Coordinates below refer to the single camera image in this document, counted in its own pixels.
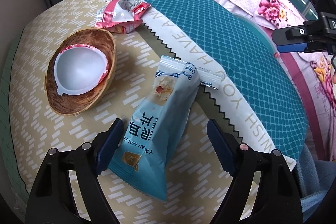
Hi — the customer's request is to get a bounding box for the teal checkered table cloth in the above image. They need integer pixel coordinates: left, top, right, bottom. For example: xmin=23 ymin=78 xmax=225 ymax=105
xmin=144 ymin=0 xmax=307 ymax=160

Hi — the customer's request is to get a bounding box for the pink snack wrapper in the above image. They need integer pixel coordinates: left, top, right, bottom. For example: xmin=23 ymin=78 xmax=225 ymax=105
xmin=94 ymin=0 xmax=151 ymax=34

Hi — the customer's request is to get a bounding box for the brown coconut shell bowl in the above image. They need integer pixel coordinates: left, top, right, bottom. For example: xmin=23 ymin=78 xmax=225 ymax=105
xmin=45 ymin=28 xmax=117 ymax=116

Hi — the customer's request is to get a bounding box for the pink floral bed quilt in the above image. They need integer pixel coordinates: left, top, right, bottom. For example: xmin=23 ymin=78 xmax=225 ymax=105
xmin=214 ymin=0 xmax=335 ymax=161

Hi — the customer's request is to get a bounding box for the teal round trash bin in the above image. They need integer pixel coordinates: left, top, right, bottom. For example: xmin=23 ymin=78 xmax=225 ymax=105
xmin=233 ymin=13 xmax=277 ymax=55

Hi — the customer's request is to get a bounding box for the light blue oatmeal packet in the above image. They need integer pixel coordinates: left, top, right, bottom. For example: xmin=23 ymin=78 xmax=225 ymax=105
xmin=108 ymin=56 xmax=222 ymax=201

